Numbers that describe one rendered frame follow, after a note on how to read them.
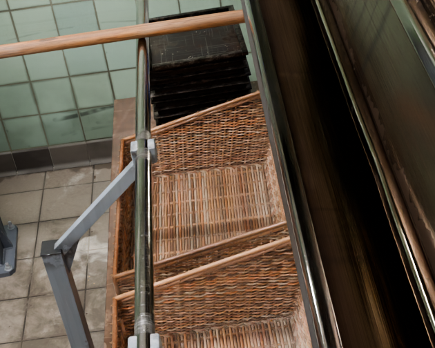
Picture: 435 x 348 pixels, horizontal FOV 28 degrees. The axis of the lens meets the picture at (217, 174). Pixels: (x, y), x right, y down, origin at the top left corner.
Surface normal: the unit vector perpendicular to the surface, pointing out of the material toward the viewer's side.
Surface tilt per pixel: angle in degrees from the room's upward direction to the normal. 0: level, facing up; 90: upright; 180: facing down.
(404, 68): 70
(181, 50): 0
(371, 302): 10
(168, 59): 0
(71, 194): 0
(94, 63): 90
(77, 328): 90
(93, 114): 90
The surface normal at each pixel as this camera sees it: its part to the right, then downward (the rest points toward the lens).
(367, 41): -0.97, -0.15
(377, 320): 0.06, -0.79
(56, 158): 0.07, 0.61
